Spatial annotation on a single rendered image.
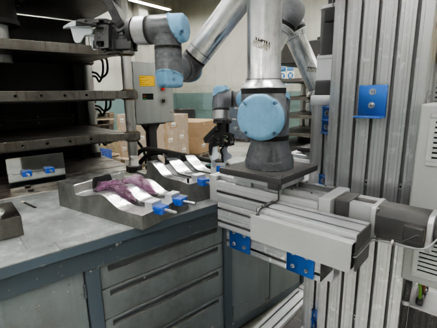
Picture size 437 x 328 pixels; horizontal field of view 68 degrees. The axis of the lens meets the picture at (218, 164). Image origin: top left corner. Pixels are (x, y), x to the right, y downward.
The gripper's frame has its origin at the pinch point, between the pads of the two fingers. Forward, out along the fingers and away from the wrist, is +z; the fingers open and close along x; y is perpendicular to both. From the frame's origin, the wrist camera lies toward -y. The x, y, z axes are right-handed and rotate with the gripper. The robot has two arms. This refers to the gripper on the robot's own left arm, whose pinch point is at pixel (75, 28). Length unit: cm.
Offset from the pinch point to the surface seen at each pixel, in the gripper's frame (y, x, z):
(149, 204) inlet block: 56, 21, -13
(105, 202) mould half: 56, 20, 5
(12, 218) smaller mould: 59, -1, 26
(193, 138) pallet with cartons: 35, 494, 149
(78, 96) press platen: 10, 70, 57
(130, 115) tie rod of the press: 19, 89, 37
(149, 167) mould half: 47, 63, 9
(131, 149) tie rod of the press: 40, 92, 38
